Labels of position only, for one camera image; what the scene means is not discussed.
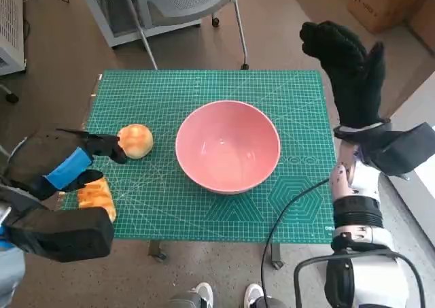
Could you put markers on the pink bowl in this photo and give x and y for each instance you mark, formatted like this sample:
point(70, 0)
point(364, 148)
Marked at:
point(227, 148)

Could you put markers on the green cutting mat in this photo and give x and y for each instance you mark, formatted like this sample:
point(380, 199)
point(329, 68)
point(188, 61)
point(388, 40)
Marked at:
point(204, 83)

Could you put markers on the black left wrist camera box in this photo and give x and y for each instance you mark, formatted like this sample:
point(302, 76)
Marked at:
point(61, 233)

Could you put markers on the plain cardboard box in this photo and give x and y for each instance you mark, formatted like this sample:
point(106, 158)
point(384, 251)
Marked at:
point(425, 22)

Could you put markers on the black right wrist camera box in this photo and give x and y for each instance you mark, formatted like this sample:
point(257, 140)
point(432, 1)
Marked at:
point(404, 151)

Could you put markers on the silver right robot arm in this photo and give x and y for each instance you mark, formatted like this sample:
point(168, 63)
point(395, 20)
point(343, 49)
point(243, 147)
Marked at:
point(365, 185)

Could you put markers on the cardboard box with black print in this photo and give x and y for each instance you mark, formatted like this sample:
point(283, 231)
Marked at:
point(374, 5)

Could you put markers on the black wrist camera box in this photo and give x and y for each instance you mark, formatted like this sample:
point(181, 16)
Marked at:
point(61, 233)
point(404, 151)

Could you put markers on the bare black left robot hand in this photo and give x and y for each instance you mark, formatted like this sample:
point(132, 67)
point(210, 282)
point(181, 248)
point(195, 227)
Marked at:
point(44, 155)

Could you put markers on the grey chair leg with caster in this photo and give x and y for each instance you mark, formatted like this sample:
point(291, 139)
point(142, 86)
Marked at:
point(13, 98)

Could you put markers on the round toy bread bun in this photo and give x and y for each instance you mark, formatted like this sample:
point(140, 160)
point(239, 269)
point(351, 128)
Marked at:
point(139, 141)

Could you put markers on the metal table leg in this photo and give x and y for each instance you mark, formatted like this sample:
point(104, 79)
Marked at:
point(158, 250)
point(277, 257)

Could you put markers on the rectangular striped toy bread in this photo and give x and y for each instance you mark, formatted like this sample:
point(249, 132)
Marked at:
point(96, 196)

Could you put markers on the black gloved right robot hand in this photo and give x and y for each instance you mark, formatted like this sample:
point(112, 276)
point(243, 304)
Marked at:
point(357, 83)

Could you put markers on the white perforated appliance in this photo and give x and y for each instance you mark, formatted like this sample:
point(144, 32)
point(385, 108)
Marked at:
point(10, 22)

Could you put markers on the white shoe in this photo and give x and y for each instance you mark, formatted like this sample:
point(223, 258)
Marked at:
point(253, 292)
point(205, 292)

